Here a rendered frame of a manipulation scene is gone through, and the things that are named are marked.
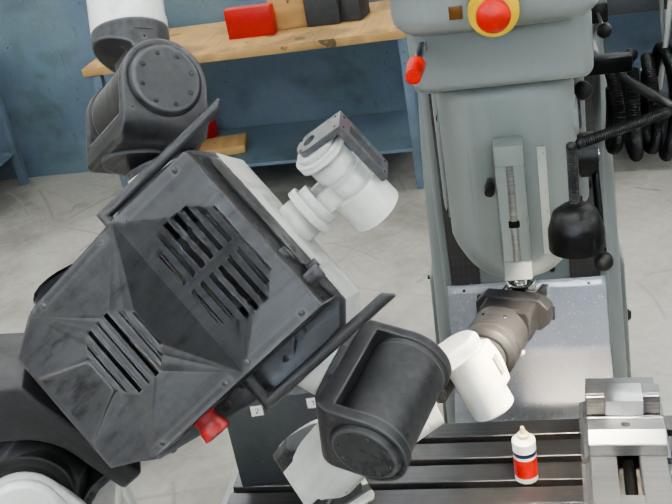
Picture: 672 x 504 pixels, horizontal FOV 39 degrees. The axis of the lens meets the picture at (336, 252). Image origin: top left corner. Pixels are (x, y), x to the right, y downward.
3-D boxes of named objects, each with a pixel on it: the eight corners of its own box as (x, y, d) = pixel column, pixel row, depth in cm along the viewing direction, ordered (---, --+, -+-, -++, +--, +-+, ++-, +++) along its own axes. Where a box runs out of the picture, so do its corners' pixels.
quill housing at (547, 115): (591, 280, 142) (580, 72, 128) (452, 289, 146) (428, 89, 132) (581, 225, 159) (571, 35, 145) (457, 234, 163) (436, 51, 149)
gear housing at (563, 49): (597, 78, 125) (594, 1, 120) (412, 98, 130) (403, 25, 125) (579, 16, 154) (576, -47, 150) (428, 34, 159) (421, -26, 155)
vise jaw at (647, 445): (668, 456, 155) (667, 436, 153) (588, 456, 158) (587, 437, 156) (663, 433, 160) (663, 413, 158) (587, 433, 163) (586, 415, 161)
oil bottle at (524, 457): (539, 484, 164) (534, 433, 159) (515, 485, 164) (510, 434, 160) (538, 469, 167) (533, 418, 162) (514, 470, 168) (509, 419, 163)
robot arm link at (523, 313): (553, 284, 148) (530, 323, 139) (556, 337, 152) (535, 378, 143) (476, 277, 154) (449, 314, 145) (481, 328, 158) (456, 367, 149)
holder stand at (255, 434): (360, 471, 174) (343, 381, 166) (242, 488, 175) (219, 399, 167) (357, 431, 185) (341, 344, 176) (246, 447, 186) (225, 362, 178)
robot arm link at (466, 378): (502, 311, 140) (476, 352, 131) (536, 371, 142) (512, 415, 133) (440, 330, 147) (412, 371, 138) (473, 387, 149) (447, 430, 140)
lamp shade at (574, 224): (572, 264, 120) (570, 220, 118) (537, 246, 126) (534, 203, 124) (617, 246, 123) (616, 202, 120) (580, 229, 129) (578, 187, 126)
